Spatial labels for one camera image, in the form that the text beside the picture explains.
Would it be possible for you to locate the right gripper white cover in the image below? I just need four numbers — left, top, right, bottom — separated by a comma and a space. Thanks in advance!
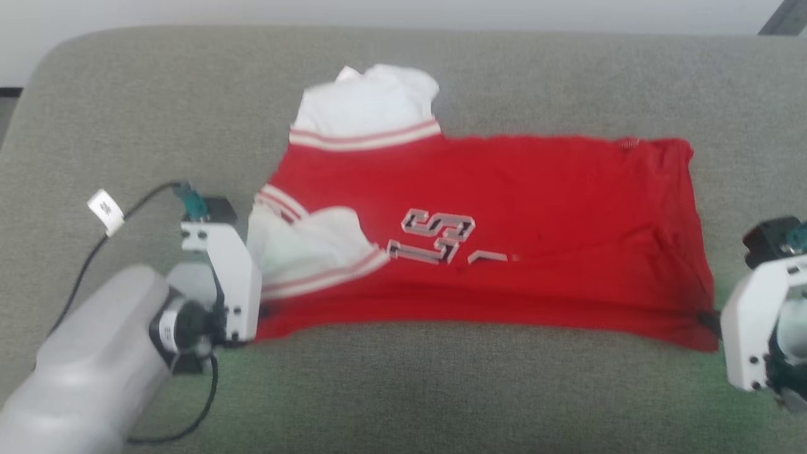
699, 255, 807, 414

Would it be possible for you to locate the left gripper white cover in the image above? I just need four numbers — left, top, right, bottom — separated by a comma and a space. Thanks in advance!
149, 221, 263, 374

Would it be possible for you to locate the red white Bulls jersey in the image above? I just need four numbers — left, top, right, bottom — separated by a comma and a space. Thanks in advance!
247, 64, 721, 353

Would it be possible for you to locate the grey fabric sofa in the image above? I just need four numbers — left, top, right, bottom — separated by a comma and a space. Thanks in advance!
0, 25, 807, 454

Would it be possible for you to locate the grey metal pole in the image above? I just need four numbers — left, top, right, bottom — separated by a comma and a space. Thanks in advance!
758, 0, 807, 36

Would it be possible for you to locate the left camera cable teal plug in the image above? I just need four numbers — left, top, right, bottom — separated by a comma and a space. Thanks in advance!
50, 181, 209, 335

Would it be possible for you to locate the left gripper black loop cable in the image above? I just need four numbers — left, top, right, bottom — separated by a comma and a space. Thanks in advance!
125, 352, 220, 445

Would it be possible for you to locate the white cable label tag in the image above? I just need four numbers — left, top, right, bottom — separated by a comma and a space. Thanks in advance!
87, 189, 126, 238

